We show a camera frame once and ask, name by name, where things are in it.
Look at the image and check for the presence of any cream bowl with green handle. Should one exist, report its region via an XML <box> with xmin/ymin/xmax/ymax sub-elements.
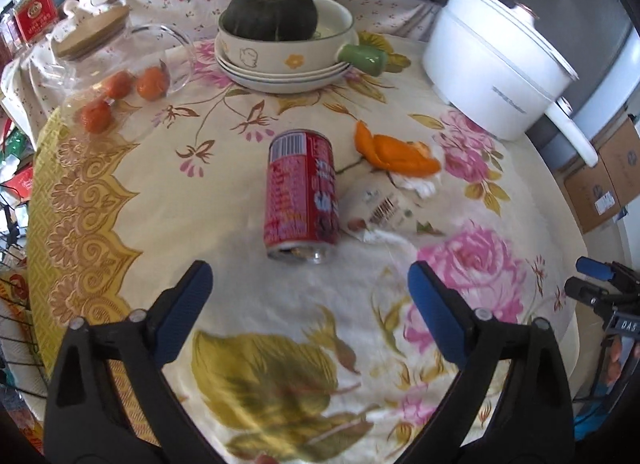
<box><xmin>218</xmin><ymin>0</ymin><xmax>387</xmax><ymax>77</ymax></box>

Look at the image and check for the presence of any floral tablecloth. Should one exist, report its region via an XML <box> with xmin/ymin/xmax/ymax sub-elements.
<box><xmin>25</xmin><ymin>31</ymin><xmax>588</xmax><ymax>464</ymax></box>

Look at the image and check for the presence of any red drink can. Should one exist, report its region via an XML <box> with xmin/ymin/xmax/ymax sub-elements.
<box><xmin>263</xmin><ymin>129</ymin><xmax>341</xmax><ymax>265</ymax></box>

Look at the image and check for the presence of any red tin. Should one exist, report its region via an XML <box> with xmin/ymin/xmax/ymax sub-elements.
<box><xmin>12</xmin><ymin>0</ymin><xmax>55</xmax><ymax>42</ymax></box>

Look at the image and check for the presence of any orange peel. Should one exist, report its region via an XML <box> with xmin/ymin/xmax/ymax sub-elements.
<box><xmin>354</xmin><ymin>120</ymin><xmax>443</xmax><ymax>179</ymax></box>

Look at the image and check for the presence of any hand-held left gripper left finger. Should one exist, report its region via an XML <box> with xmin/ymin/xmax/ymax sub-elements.
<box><xmin>44</xmin><ymin>260</ymin><xmax>226</xmax><ymax>464</ymax></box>

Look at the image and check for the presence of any clear glass jar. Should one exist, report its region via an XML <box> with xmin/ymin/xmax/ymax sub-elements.
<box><xmin>50</xmin><ymin>0</ymin><xmax>197</xmax><ymax>115</ymax></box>

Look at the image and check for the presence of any white electric cooking pot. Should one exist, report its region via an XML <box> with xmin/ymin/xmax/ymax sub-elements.
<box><xmin>421</xmin><ymin>0</ymin><xmax>599</xmax><ymax>168</ymax></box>

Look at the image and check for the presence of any blue cardboard box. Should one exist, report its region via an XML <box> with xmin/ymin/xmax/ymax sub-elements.
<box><xmin>597</xmin><ymin>335</ymin><xmax>640</xmax><ymax>397</ymax></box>

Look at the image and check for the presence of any tangerine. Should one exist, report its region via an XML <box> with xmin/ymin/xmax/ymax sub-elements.
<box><xmin>80</xmin><ymin>98</ymin><xmax>113</xmax><ymax>134</ymax></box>
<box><xmin>136</xmin><ymin>66</ymin><xmax>167</xmax><ymax>100</ymax></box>
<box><xmin>102</xmin><ymin>70</ymin><xmax>133</xmax><ymax>99</ymax></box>

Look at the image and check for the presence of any wooden jar lid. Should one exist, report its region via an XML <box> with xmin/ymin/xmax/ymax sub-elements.
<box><xmin>51</xmin><ymin>0</ymin><xmax>132</xmax><ymax>63</ymax></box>

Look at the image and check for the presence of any dark green squash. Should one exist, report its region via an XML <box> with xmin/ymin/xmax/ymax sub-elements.
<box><xmin>221</xmin><ymin>0</ymin><xmax>319</xmax><ymax>42</ymax></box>

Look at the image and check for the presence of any white small-flowered cloth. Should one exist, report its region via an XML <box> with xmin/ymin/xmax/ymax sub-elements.
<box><xmin>0</xmin><ymin>0</ymin><xmax>446</xmax><ymax>110</ymax></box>

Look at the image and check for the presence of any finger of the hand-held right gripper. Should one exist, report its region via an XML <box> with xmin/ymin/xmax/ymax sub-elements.
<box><xmin>564</xmin><ymin>277</ymin><xmax>620</xmax><ymax>319</ymax></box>
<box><xmin>576</xmin><ymin>256</ymin><xmax>640</xmax><ymax>291</ymax></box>

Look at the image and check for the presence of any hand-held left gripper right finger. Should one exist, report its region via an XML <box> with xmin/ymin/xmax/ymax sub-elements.
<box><xmin>407</xmin><ymin>260</ymin><xmax>576</xmax><ymax>464</ymax></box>

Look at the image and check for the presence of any white plastic wrapper with barcode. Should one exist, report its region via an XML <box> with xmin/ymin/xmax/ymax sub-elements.
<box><xmin>337</xmin><ymin>171</ymin><xmax>446</xmax><ymax>245</ymax></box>

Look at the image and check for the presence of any black wire rack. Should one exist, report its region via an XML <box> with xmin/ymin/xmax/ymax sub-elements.
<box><xmin>0</xmin><ymin>184</ymin><xmax>51</xmax><ymax>395</ymax></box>

